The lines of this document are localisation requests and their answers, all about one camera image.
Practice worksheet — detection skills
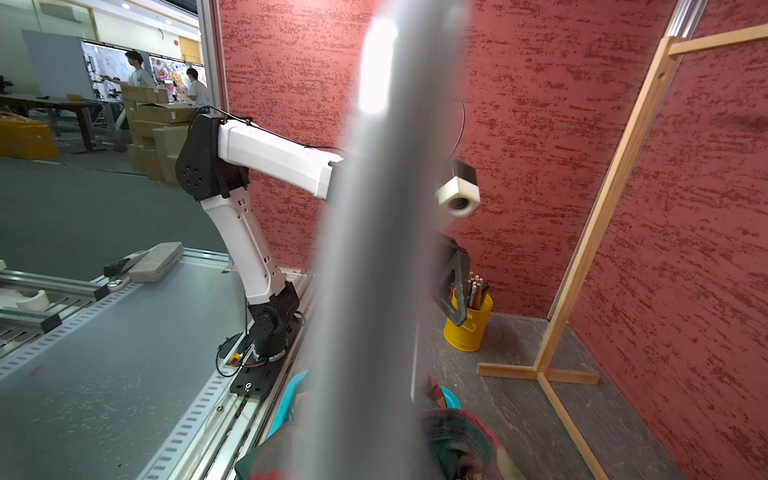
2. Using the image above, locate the white wire hanger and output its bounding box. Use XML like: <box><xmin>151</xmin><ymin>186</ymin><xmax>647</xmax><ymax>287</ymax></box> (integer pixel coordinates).
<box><xmin>291</xmin><ymin>1</ymin><xmax>470</xmax><ymax>479</ymax></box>

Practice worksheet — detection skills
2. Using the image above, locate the cardboard boxes stack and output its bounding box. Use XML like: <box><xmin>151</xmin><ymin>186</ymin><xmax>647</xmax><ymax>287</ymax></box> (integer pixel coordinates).
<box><xmin>120</xmin><ymin>82</ymin><xmax>195</xmax><ymax>186</ymax></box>

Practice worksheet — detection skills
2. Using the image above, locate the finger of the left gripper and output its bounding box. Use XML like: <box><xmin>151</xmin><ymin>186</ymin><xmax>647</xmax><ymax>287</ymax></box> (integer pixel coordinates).
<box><xmin>435</xmin><ymin>247</ymin><xmax>470</xmax><ymax>326</ymax></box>

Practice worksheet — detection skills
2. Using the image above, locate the wooden clothes rack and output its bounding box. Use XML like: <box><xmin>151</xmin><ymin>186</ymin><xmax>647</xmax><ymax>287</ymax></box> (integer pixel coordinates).
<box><xmin>476</xmin><ymin>24</ymin><xmax>767</xmax><ymax>479</ymax></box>

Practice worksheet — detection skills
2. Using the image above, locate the plaid shirt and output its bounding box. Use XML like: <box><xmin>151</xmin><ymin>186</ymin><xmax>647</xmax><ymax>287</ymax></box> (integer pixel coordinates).
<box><xmin>235</xmin><ymin>376</ymin><xmax>524</xmax><ymax>479</ymax></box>

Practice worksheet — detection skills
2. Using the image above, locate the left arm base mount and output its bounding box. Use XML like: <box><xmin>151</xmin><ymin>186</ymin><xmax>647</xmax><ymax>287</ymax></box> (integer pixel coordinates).
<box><xmin>214</xmin><ymin>311</ymin><xmax>306</xmax><ymax>399</ymax></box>

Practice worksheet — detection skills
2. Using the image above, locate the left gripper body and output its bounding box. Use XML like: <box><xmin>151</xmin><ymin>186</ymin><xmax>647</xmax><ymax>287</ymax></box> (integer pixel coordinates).
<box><xmin>435</xmin><ymin>234</ymin><xmax>460</xmax><ymax>299</ymax></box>

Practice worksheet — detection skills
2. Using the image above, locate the aluminium rail frame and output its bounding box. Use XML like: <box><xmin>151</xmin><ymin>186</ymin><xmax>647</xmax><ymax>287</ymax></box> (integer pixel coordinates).
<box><xmin>1</xmin><ymin>249</ymin><xmax>292</xmax><ymax>479</ymax></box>

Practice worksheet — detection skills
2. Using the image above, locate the person in white shirt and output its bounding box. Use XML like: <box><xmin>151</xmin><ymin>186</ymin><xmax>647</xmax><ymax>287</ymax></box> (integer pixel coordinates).
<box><xmin>125</xmin><ymin>50</ymin><xmax>157</xmax><ymax>88</ymax></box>

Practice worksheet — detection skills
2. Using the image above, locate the beige handheld device on frame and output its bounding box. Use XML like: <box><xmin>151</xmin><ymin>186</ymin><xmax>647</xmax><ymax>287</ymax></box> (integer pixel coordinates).
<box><xmin>103</xmin><ymin>242</ymin><xmax>184</xmax><ymax>283</ymax></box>

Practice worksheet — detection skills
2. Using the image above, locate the yellow pen cup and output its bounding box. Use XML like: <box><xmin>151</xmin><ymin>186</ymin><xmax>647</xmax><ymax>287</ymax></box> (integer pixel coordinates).
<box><xmin>443</xmin><ymin>275</ymin><xmax>494</xmax><ymax>352</ymax></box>

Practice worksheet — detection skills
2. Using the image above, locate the teal plastic basket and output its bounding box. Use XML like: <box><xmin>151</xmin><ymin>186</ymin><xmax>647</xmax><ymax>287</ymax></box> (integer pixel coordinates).
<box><xmin>266</xmin><ymin>370</ymin><xmax>462</xmax><ymax>439</ymax></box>

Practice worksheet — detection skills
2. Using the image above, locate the yellow crate in background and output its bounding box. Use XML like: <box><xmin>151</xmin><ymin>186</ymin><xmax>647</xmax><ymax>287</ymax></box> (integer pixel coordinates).
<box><xmin>0</xmin><ymin>112</ymin><xmax>59</xmax><ymax>160</ymax></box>

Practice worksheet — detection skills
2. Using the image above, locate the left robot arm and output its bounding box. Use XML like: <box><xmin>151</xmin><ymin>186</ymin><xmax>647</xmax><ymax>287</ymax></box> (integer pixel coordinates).
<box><xmin>176</xmin><ymin>107</ymin><xmax>480</xmax><ymax>369</ymax></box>

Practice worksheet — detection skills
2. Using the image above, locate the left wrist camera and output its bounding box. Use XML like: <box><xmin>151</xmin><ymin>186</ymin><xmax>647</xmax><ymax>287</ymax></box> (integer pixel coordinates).
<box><xmin>436</xmin><ymin>159</ymin><xmax>481</xmax><ymax>218</ymax></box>

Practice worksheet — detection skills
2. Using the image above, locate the background work table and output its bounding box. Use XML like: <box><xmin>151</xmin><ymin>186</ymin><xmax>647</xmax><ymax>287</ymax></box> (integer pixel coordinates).
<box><xmin>1</xmin><ymin>94</ymin><xmax>127</xmax><ymax>153</ymax></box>

